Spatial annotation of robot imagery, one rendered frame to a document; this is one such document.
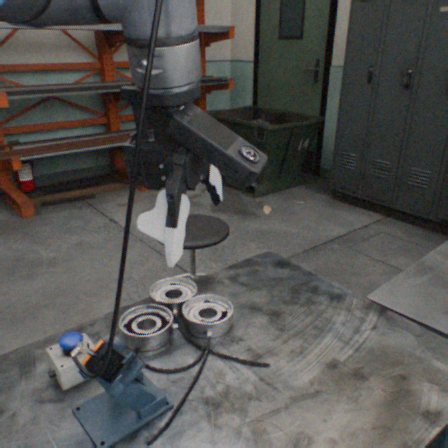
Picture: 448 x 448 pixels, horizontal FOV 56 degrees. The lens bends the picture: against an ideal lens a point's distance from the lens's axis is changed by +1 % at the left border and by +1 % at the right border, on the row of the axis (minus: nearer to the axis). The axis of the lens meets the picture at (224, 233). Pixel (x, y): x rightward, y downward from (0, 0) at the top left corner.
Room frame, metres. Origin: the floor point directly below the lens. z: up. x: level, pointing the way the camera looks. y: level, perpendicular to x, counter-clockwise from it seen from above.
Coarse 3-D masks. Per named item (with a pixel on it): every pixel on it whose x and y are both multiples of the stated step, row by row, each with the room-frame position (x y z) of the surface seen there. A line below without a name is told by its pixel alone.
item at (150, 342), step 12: (132, 312) 0.72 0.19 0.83; (156, 312) 0.72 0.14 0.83; (168, 312) 0.71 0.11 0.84; (120, 324) 0.67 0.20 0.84; (132, 324) 0.69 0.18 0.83; (144, 324) 0.70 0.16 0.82; (156, 324) 0.69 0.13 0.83; (120, 336) 0.66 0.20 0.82; (132, 336) 0.64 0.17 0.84; (144, 336) 0.63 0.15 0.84; (156, 336) 0.64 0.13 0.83; (168, 336) 0.66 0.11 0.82; (132, 348) 0.65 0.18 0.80; (144, 348) 0.64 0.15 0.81; (156, 348) 0.65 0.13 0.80
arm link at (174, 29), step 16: (112, 0) 0.44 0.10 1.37; (128, 0) 0.44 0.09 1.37; (144, 0) 0.43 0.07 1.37; (176, 0) 0.44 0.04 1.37; (192, 0) 0.46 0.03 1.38; (112, 16) 0.45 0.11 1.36; (128, 16) 0.44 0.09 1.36; (144, 16) 0.44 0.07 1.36; (176, 16) 0.44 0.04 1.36; (192, 16) 0.46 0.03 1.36; (128, 32) 0.45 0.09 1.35; (144, 32) 0.44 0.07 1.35; (160, 32) 0.44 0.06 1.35; (176, 32) 0.44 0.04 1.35; (192, 32) 0.46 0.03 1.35
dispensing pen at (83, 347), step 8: (80, 344) 0.47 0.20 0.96; (88, 344) 0.48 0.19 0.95; (104, 344) 0.49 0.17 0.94; (72, 352) 0.46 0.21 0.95; (80, 352) 0.47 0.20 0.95; (88, 352) 0.47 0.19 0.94; (96, 352) 0.48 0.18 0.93; (104, 352) 0.48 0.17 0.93; (112, 352) 0.49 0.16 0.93; (88, 360) 0.48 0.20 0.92; (96, 360) 0.47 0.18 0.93; (112, 360) 0.49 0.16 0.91; (120, 360) 0.49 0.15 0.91; (88, 368) 0.47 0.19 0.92; (96, 368) 0.47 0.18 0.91; (112, 368) 0.48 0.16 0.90; (120, 368) 0.49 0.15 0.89; (104, 376) 0.48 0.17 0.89; (112, 376) 0.48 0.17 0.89; (144, 384) 0.53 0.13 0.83
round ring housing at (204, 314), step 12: (192, 300) 0.76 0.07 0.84; (204, 300) 0.77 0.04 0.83; (216, 300) 0.77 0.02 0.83; (228, 300) 0.75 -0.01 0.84; (204, 312) 0.74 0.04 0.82; (216, 312) 0.73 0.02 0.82; (228, 312) 0.72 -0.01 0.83; (192, 324) 0.68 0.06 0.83; (204, 324) 0.67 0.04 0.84; (216, 324) 0.67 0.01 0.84; (228, 324) 0.69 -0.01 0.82; (204, 336) 0.68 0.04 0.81; (216, 336) 0.68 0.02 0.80
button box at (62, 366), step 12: (84, 336) 0.63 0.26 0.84; (48, 348) 0.60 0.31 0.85; (60, 348) 0.60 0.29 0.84; (48, 360) 0.59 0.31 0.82; (60, 360) 0.57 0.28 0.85; (72, 360) 0.57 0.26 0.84; (48, 372) 0.56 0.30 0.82; (60, 372) 0.54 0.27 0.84; (72, 372) 0.55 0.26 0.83; (60, 384) 0.55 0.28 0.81; (72, 384) 0.55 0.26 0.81
